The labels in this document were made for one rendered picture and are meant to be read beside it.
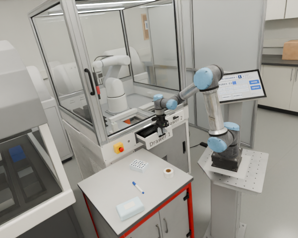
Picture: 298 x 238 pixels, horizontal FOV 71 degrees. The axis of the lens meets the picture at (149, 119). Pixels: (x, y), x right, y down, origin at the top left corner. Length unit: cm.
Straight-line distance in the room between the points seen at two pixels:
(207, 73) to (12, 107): 100
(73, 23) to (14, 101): 61
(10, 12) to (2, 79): 351
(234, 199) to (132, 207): 78
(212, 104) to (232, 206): 84
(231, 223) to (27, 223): 142
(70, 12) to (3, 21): 319
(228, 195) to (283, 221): 79
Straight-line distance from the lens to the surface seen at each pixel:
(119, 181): 159
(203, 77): 126
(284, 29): 485
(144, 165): 162
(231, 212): 186
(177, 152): 232
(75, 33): 148
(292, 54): 437
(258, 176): 160
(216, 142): 137
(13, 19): 463
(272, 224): 237
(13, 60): 124
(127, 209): 133
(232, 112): 241
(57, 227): 165
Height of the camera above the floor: 176
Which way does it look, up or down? 24 degrees down
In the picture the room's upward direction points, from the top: 8 degrees counter-clockwise
